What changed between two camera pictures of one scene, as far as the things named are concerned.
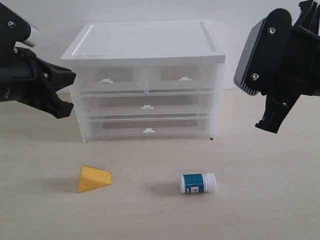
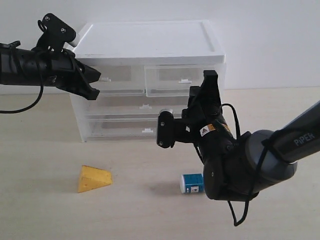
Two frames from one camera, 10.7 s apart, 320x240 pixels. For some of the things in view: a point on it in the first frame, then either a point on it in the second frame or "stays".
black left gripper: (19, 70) → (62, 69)
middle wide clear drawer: (99, 105) stays
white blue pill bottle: (195, 183) stays
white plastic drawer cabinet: (156, 80) stays
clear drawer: (109, 80) stays
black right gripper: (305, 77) → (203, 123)
